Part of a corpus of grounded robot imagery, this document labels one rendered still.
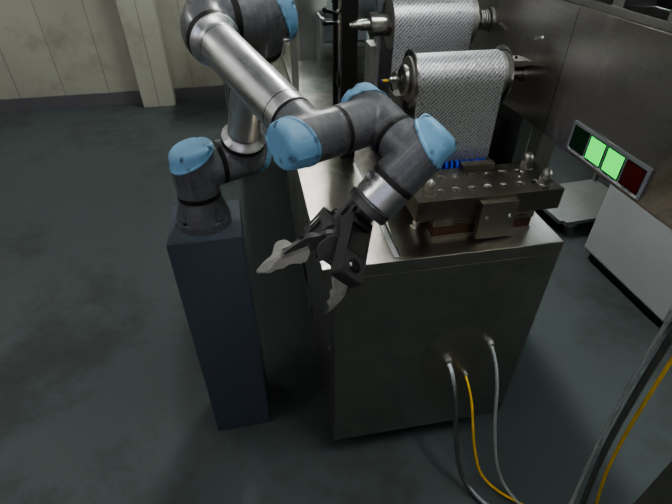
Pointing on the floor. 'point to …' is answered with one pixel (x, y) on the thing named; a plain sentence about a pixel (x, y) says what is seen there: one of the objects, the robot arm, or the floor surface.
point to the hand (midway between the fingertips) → (292, 297)
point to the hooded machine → (634, 253)
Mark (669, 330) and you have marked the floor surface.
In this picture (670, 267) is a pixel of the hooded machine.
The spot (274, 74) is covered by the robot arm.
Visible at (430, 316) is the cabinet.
